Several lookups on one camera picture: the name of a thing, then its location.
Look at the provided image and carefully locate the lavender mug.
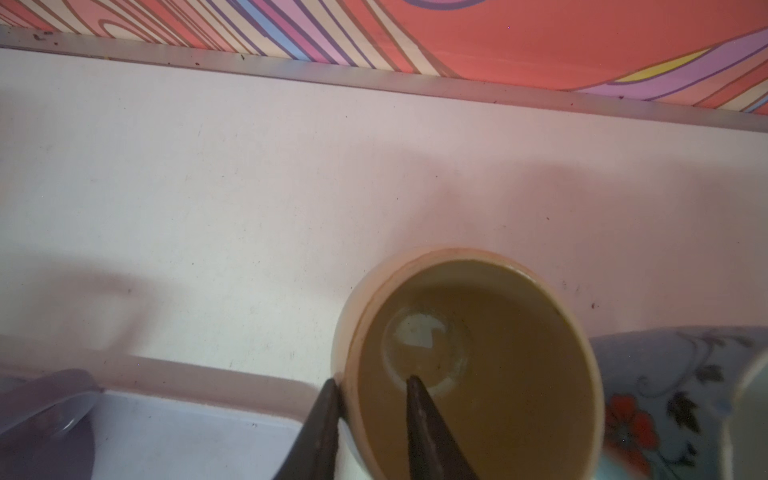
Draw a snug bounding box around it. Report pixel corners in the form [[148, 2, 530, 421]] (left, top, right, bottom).
[[1, 369, 102, 479]]

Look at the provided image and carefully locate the lavender plastic tray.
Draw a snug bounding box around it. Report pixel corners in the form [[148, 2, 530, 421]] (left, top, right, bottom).
[[1, 337, 320, 479]]

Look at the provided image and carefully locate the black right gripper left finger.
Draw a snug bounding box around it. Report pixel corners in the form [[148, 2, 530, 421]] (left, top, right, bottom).
[[273, 378, 341, 480]]

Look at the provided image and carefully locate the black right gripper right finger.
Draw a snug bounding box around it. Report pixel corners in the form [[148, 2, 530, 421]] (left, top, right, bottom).
[[406, 375, 478, 480]]

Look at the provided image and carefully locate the blue floral mug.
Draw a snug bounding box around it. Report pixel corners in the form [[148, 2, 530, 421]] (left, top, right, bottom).
[[591, 326, 767, 479]]

